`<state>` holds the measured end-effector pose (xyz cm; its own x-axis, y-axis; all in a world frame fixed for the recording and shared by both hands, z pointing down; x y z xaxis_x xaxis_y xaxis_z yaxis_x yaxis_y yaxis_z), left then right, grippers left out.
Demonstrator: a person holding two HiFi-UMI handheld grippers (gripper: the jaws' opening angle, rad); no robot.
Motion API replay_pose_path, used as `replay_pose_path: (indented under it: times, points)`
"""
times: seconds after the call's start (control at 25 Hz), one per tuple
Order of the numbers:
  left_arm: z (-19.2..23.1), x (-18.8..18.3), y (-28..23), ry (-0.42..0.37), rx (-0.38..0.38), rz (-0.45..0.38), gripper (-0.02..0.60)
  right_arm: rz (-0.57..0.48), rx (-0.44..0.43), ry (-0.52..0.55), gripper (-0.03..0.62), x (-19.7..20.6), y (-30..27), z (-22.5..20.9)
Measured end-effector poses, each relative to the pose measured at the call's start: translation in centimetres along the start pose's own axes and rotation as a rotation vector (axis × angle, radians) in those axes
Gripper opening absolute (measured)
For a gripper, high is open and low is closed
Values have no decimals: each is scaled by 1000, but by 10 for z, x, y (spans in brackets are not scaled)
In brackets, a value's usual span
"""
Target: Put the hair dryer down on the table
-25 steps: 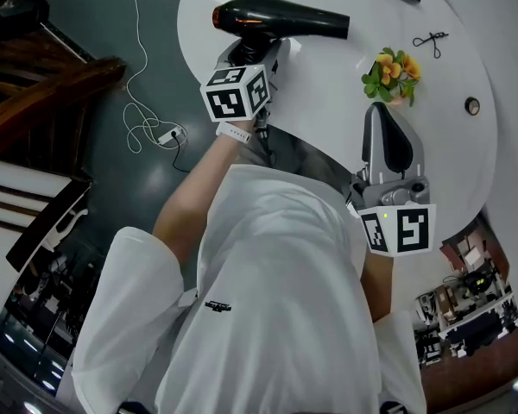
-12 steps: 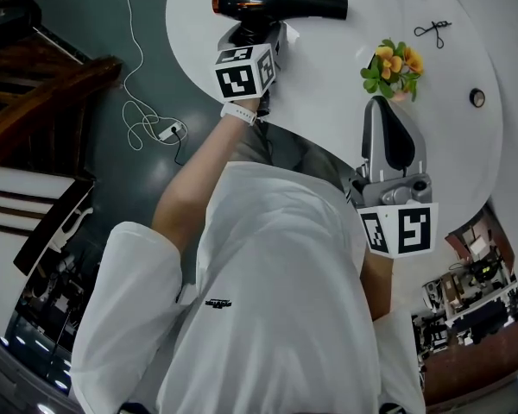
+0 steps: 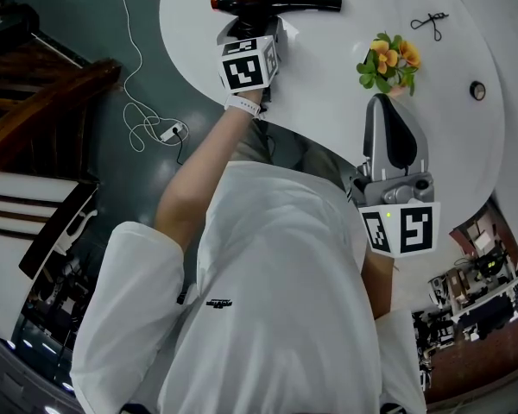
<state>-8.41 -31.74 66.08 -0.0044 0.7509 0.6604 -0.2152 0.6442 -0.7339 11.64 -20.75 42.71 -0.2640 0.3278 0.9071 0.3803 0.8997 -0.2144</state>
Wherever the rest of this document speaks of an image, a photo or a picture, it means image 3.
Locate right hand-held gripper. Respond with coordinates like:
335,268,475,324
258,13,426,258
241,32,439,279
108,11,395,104
351,93,442,259

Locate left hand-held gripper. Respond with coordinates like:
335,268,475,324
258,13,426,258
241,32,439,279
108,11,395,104
217,15,291,93

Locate person's left forearm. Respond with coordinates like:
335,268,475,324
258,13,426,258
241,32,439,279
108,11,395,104
154,108,261,252

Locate person's right forearm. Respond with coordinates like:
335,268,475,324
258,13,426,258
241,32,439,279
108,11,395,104
361,248,399,321

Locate person's khaki trousers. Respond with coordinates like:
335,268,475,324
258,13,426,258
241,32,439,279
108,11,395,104
231,117,354,191

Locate white wristband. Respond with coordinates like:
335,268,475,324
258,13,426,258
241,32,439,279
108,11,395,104
224,93,262,118

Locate orange flowers in vase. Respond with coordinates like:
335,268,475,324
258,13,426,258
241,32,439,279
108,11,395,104
355,31,423,99

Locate white table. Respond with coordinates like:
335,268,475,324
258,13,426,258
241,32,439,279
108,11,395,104
158,0,509,217

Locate black eyelash curler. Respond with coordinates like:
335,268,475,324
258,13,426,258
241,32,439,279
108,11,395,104
409,11,451,42

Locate white power strip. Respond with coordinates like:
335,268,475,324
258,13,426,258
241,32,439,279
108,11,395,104
159,121,189,143

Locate white desk with equipment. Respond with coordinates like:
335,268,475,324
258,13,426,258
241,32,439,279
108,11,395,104
427,248,518,344

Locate person's white shirt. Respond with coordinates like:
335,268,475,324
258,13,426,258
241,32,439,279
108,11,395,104
70,160,428,414

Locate wooden staircase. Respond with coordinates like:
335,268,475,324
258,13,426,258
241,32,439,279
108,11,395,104
0,36,123,191

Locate black bag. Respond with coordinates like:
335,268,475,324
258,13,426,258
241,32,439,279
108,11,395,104
0,1,41,53

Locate white cable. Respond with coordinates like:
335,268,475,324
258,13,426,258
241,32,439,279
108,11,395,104
119,0,186,153

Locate thin black cable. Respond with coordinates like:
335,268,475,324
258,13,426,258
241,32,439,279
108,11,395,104
172,129,192,166

